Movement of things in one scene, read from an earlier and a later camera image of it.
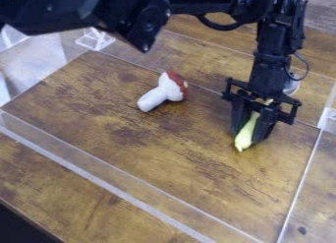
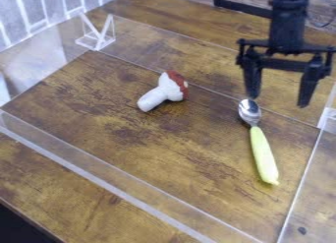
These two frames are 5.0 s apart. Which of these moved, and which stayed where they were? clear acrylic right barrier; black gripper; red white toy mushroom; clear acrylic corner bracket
Moved: black gripper
Stayed: clear acrylic corner bracket; clear acrylic right barrier; red white toy mushroom
